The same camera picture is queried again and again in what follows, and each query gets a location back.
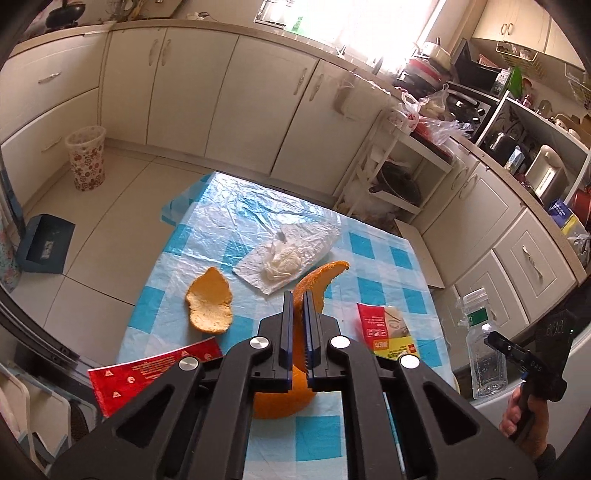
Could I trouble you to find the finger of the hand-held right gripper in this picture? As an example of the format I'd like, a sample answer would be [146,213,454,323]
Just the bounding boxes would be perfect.
[487,331,532,370]

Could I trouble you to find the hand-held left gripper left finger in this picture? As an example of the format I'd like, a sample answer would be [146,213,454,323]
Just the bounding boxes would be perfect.
[48,292,294,480]

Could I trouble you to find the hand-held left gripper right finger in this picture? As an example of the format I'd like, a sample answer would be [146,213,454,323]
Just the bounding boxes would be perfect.
[304,292,539,480]

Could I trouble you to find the clear plastic bottle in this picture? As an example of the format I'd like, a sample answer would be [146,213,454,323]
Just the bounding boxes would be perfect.
[462,288,509,400]

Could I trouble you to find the large curled orange peel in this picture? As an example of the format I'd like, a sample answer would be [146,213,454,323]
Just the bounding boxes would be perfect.
[252,261,350,420]

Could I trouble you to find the person's right forearm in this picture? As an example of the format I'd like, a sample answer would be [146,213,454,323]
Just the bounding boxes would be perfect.
[526,442,561,480]

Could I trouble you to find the person's right hand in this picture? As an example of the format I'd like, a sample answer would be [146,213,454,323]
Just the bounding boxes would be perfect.
[499,391,551,448]

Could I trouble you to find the red yellow cardboard packet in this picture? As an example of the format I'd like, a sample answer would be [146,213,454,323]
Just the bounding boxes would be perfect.
[356,302,422,365]

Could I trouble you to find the flat orange peel piece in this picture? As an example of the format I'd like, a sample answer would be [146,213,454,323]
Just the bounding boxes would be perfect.
[185,267,234,334]

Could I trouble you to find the crumpled translucent plastic bag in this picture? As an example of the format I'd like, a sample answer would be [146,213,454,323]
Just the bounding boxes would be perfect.
[233,224,341,295]

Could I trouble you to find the blue checkered plastic tablecloth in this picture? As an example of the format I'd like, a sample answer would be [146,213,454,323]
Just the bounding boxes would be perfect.
[117,172,455,480]

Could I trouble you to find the wooden stool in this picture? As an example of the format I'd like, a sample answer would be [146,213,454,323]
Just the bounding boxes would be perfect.
[394,219,446,289]

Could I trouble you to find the cream cabinet with arched panels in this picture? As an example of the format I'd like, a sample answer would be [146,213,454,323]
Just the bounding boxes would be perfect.
[411,138,583,333]

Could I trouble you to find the red foil wrapper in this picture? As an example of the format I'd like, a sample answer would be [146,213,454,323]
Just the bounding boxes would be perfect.
[88,337,225,418]

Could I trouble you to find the white countertop appliance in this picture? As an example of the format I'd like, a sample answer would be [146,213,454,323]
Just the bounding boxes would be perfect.
[524,144,571,206]

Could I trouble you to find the black pan with glass lid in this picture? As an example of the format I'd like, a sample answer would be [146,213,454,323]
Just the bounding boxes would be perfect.
[368,161,423,208]

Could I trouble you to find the white shelf rack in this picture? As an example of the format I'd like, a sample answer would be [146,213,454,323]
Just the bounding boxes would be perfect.
[332,108,455,222]

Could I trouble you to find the clear plastic bag with food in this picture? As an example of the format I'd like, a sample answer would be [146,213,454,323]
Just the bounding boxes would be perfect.
[418,84,468,145]

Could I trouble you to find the cream cabinets with doors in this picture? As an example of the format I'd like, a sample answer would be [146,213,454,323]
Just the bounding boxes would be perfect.
[99,25,389,195]

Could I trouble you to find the white red plastic bag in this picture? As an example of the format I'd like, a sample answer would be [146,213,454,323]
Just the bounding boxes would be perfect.
[398,90,422,134]

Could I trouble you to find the white hanging bag holder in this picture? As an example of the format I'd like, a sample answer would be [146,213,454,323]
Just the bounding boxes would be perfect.
[335,74,359,116]

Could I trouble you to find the white folding rack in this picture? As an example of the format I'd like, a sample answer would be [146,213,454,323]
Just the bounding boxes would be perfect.
[0,360,95,469]

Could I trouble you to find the blue dustpan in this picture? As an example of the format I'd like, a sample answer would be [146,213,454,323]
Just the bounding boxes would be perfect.
[17,213,76,274]

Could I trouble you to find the floral wastebasket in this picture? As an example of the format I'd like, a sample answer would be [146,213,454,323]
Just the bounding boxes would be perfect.
[65,126,108,192]

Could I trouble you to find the stack of kitchen containers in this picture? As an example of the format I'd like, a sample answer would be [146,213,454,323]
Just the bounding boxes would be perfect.
[397,41,453,90]

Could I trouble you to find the kitchen window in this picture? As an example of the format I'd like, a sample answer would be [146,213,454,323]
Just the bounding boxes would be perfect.
[253,0,446,63]

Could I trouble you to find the cream upper cabinet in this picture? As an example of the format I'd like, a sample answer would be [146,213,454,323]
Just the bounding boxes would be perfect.
[471,0,578,58]

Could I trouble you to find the cream drawer cabinet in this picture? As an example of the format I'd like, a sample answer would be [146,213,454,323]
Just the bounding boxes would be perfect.
[0,32,112,167]

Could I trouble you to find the black frying pan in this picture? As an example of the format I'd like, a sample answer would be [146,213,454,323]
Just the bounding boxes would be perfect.
[46,0,88,26]

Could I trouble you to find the wire basket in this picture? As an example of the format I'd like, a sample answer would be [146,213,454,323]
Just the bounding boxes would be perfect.
[496,41,539,64]

